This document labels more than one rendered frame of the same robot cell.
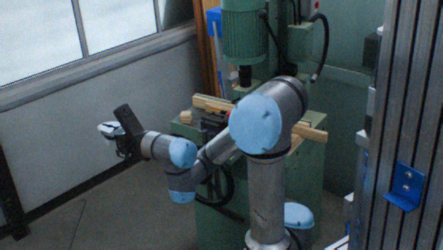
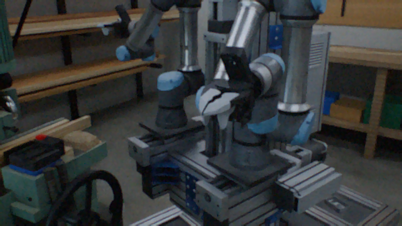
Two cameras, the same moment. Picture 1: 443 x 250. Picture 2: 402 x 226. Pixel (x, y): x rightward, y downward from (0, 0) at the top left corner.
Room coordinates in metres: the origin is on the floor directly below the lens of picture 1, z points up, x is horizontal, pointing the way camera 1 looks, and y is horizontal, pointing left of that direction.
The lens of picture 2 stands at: (1.32, 0.97, 1.43)
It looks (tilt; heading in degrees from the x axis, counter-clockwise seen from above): 19 degrees down; 262
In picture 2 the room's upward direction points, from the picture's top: straight up
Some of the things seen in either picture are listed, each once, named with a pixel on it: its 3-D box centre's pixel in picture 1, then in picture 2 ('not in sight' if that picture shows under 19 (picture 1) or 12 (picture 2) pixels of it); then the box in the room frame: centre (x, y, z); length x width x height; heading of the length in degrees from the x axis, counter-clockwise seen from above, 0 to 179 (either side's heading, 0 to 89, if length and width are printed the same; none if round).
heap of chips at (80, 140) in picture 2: (285, 139); (79, 137); (1.58, -0.25, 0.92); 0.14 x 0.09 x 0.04; 145
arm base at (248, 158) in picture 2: not in sight; (249, 149); (0.98, -0.18, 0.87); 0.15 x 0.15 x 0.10
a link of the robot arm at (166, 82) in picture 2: not in sight; (171, 88); (1.24, -0.60, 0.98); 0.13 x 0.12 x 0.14; 46
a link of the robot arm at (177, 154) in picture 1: (175, 152); (264, 73); (1.05, 0.14, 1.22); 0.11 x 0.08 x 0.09; 53
